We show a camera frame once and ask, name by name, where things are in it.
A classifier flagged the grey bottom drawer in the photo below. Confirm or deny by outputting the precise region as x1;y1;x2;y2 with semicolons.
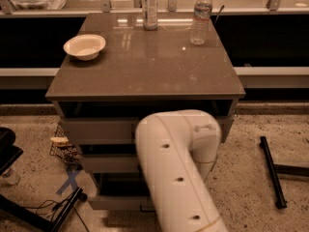
88;172;155;213

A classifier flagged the grey drawer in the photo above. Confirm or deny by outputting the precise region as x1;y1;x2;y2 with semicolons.
79;154;139;173
60;110;233;145
88;172;155;213

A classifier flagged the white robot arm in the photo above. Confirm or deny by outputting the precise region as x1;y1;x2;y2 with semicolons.
135;110;228;232

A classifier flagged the grey drawer cabinet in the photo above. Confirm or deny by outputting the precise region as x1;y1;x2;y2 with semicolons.
44;12;246;199

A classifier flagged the grey middle drawer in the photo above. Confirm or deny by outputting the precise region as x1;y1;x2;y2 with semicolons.
79;154;139;173

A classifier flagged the grey top drawer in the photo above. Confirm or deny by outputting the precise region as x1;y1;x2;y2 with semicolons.
60;110;233;145

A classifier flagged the white paper bowl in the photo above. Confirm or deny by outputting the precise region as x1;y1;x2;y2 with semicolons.
63;34;106;61

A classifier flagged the snack packet in basket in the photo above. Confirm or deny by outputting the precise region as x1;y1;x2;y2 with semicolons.
50;136;76;155

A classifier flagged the blue tape cross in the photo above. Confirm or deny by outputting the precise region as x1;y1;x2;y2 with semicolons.
56;167;80;195

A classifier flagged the clear water bottle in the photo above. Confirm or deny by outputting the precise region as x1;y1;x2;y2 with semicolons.
190;0;212;45

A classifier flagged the labelled drink bottle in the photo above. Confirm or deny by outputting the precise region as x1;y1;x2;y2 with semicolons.
141;0;157;30

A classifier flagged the black stand base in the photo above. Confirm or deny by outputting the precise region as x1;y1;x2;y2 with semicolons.
0;128;85;232

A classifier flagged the black metal bar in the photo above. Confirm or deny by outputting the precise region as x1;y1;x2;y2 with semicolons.
260;136;287;209

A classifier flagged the clear plastic cup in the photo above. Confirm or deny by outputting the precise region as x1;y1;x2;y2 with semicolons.
2;167;20;186

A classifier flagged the black wire basket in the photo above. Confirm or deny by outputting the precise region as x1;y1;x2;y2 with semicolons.
49;125;79;165

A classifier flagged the black cable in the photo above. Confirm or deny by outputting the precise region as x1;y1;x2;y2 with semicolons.
22;199;90;232

